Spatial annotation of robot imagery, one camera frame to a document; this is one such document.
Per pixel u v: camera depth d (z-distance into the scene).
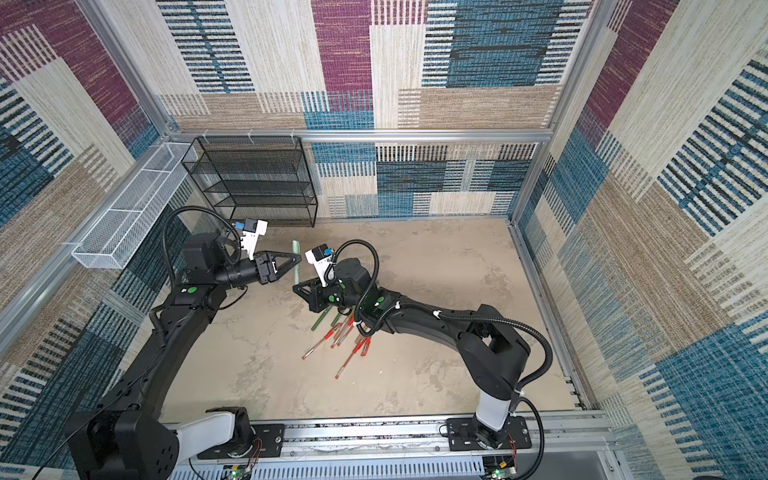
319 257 0.68
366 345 0.89
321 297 0.67
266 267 0.64
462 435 0.73
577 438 0.75
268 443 0.73
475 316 0.49
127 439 0.38
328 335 0.91
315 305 0.67
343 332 0.92
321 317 0.94
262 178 1.08
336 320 0.94
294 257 0.70
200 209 0.61
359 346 0.89
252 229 0.66
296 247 0.71
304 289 0.74
